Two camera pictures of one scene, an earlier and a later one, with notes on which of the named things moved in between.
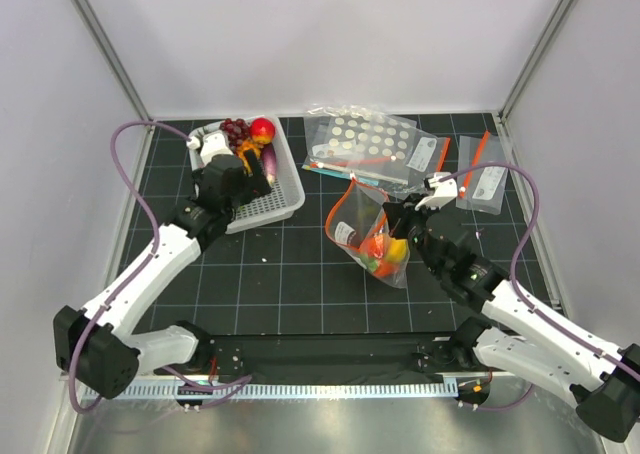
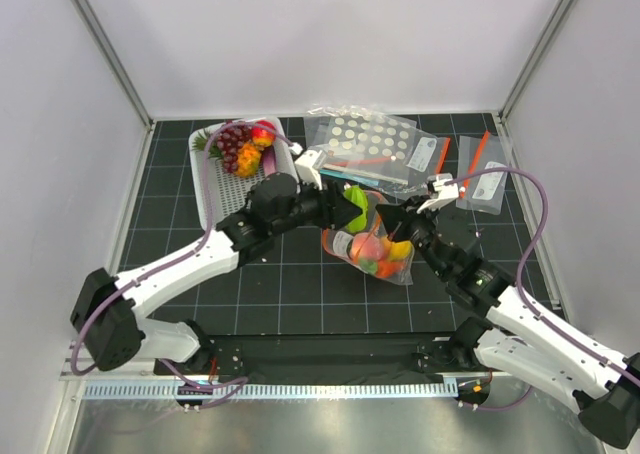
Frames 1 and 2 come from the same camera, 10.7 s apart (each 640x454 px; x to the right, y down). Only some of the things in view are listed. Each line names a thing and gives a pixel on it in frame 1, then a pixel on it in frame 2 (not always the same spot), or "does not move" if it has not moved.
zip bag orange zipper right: x=481 y=190 does not move
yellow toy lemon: x=398 y=250 does not move
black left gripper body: x=247 y=194 -> x=305 y=210
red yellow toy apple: x=262 y=130 does not move
